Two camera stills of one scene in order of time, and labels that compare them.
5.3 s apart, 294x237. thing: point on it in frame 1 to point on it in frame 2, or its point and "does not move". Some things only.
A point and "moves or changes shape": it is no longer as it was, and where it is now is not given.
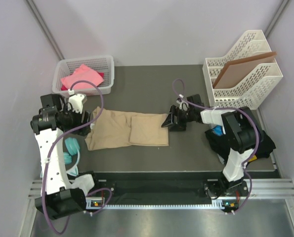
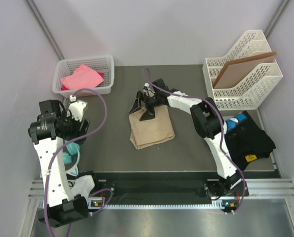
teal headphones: x=72 y=147 does not move
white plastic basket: x=68 y=70 does not move
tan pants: x=112 y=129 moves or changes shape
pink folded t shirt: x=82 y=72 does not move
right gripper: x=179 y=125 to x=149 y=113
